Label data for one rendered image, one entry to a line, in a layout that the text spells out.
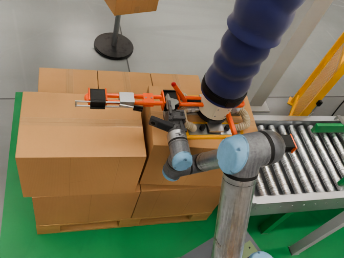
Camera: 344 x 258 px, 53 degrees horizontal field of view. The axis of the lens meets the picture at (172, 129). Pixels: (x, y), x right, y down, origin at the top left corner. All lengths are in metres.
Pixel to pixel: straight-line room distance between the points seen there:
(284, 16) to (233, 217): 0.74
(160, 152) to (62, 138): 0.48
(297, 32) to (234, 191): 2.11
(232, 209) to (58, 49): 2.76
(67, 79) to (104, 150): 0.96
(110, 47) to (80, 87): 1.21
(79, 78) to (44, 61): 0.96
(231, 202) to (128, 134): 0.79
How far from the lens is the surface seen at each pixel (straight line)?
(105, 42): 3.69
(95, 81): 2.55
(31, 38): 3.71
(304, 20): 3.01
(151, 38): 3.91
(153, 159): 1.79
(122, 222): 2.47
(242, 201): 1.16
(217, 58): 1.56
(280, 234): 2.96
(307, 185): 2.57
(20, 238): 2.53
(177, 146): 1.50
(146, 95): 1.67
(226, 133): 1.82
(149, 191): 2.09
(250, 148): 1.07
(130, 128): 1.80
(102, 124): 1.80
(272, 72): 3.30
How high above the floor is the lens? 2.37
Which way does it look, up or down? 50 degrees down
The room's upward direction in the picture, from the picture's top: 22 degrees clockwise
